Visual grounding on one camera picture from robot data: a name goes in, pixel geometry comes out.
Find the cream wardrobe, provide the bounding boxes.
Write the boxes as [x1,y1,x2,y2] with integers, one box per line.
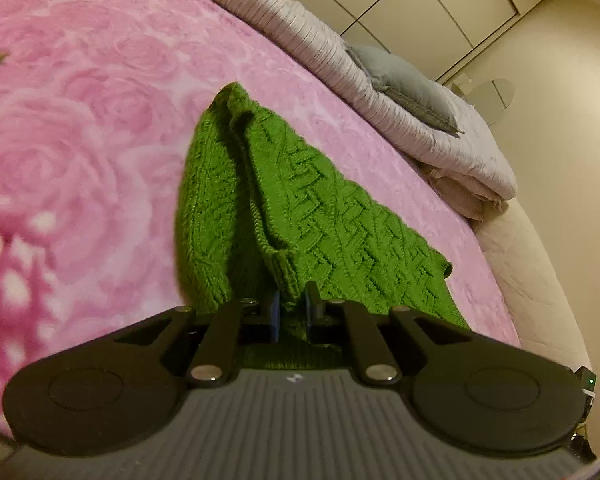
[240,0,554,84]

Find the pink floral blanket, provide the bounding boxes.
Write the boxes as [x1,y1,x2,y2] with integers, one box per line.
[0,0,523,436]

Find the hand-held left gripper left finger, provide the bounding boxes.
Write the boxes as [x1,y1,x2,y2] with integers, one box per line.
[112,291,281,389]

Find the beige ribbed quilt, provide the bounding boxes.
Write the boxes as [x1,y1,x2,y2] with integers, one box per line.
[152,0,519,222]

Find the grey pillow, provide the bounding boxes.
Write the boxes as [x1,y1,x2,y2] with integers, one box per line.
[347,44,465,135]

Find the clear oval panel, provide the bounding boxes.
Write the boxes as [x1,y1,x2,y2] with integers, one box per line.
[467,77,515,126]

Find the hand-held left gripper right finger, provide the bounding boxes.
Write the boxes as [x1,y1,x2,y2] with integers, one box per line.
[305,282,487,387]

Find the green knit sweater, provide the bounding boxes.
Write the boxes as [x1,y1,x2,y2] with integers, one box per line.
[174,81,473,369]

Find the cream mattress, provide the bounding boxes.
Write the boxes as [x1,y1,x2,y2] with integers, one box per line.
[472,200,594,376]

